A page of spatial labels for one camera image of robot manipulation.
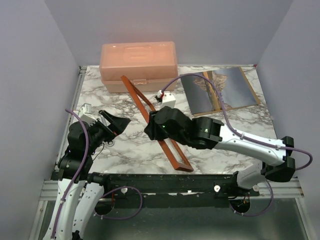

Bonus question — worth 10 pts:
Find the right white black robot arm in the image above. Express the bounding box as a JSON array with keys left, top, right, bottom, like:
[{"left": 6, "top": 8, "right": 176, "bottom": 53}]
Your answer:
[{"left": 144, "top": 106, "right": 296, "bottom": 196}]

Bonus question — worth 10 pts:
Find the translucent orange plastic toolbox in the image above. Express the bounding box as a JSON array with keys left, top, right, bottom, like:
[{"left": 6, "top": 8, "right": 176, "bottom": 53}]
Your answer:
[{"left": 99, "top": 41, "right": 178, "bottom": 93}]

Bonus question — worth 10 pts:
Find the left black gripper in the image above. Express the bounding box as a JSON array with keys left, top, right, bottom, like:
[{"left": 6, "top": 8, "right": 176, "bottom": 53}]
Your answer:
[{"left": 86, "top": 110, "right": 131, "bottom": 155}]

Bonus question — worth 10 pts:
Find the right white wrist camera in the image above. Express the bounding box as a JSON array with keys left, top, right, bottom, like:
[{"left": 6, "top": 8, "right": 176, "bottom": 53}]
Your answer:
[{"left": 155, "top": 90, "right": 176, "bottom": 109}]

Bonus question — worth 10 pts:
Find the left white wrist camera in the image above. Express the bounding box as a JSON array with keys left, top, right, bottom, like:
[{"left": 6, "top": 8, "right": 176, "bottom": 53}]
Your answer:
[{"left": 78, "top": 103, "right": 96, "bottom": 125}]

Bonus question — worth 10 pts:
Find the aluminium extrusion rail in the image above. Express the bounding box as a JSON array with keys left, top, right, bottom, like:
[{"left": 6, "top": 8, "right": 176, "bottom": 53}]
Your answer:
[{"left": 39, "top": 178, "right": 304, "bottom": 201}]

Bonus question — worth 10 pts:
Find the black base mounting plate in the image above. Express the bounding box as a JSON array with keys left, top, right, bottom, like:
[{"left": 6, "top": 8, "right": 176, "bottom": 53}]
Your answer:
[{"left": 87, "top": 173, "right": 259, "bottom": 209}]

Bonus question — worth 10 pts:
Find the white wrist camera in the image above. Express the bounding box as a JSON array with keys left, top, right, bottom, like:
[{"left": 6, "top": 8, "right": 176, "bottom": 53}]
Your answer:
[
  {"left": 78, "top": 103, "right": 96, "bottom": 125},
  {"left": 155, "top": 90, "right": 176, "bottom": 109}
]

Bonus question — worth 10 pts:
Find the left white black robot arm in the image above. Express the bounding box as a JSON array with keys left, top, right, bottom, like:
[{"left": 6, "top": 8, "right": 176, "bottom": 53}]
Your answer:
[{"left": 44, "top": 104, "right": 130, "bottom": 240}]

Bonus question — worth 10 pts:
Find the orange wooden picture frame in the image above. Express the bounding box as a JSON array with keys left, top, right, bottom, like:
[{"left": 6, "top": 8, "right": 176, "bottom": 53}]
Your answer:
[{"left": 120, "top": 75, "right": 194, "bottom": 173}]

